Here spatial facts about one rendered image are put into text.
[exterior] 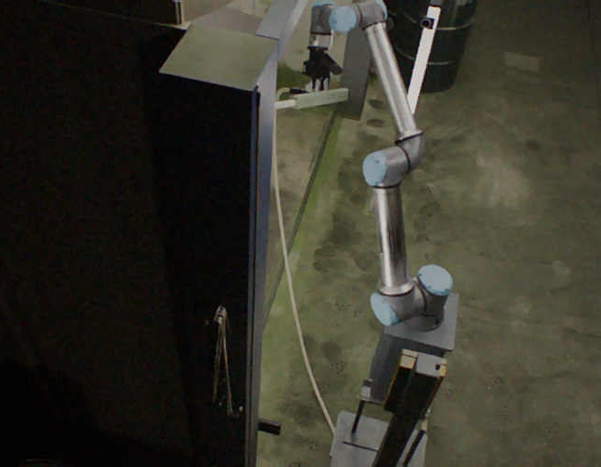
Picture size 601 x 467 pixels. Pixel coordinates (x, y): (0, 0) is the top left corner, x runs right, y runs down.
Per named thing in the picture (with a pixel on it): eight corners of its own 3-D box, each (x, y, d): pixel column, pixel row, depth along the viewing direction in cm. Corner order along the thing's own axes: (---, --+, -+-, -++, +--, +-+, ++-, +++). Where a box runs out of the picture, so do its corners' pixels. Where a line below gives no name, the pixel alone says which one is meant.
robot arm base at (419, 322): (445, 301, 291) (450, 288, 284) (441, 335, 279) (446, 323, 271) (404, 291, 293) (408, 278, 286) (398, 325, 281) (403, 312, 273)
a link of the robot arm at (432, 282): (451, 308, 277) (462, 283, 264) (419, 321, 271) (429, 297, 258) (431, 282, 285) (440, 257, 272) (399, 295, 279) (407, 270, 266)
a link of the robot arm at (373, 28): (439, 163, 242) (384, -9, 239) (412, 172, 238) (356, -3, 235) (423, 169, 253) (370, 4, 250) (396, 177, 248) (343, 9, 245)
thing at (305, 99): (310, 82, 275) (352, 89, 261) (310, 93, 277) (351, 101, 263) (224, 94, 242) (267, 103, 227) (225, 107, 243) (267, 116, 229)
